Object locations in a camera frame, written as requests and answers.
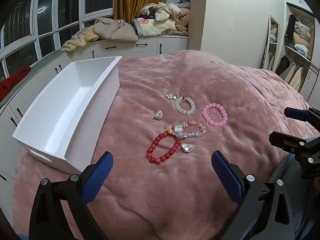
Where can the yellow fleece cloth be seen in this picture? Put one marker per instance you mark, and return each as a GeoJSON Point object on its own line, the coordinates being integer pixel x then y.
{"type": "Point", "coordinates": [80, 40]}

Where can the white framed bay window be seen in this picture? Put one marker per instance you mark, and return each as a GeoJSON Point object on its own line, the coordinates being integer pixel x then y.
{"type": "Point", "coordinates": [50, 12]}

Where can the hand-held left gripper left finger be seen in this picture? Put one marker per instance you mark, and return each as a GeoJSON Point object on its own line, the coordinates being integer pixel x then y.
{"type": "Point", "coordinates": [98, 177]}

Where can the floral quilt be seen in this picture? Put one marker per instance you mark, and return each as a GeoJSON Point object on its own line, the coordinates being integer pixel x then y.
{"type": "Point", "coordinates": [155, 26]}

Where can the narrow wall mirror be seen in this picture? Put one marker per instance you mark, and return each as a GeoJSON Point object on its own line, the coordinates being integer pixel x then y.
{"type": "Point", "coordinates": [271, 45]}

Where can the red cloth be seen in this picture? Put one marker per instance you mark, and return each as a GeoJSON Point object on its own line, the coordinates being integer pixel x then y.
{"type": "Point", "coordinates": [12, 81]}

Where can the silver snowflake pearl brooch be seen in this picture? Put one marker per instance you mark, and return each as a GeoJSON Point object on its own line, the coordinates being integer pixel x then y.
{"type": "Point", "coordinates": [171, 96]}

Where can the cream jacket pile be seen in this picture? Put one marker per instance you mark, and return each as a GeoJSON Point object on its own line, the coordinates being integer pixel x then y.
{"type": "Point", "coordinates": [162, 11]}

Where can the folded pink blanket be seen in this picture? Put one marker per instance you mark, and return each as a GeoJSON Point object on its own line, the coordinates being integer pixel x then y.
{"type": "Point", "coordinates": [183, 20]}

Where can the open wardrobe with clothes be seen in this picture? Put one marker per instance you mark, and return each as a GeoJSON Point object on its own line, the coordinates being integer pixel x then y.
{"type": "Point", "coordinates": [297, 50]}

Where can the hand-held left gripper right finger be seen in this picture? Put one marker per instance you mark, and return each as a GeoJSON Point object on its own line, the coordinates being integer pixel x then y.
{"type": "Point", "coordinates": [227, 177]}

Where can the pink fleece blanket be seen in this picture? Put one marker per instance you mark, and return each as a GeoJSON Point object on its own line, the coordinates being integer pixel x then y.
{"type": "Point", "coordinates": [175, 192]}

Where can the beige clothes pile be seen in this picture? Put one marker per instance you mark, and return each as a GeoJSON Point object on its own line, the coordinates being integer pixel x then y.
{"type": "Point", "coordinates": [115, 28]}

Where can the white plastic storage box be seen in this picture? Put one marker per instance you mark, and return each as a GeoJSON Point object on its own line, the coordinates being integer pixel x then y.
{"type": "Point", "coordinates": [72, 110]}

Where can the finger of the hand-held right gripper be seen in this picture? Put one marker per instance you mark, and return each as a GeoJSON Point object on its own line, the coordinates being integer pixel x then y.
{"type": "Point", "coordinates": [287, 140]}
{"type": "Point", "coordinates": [297, 114]}

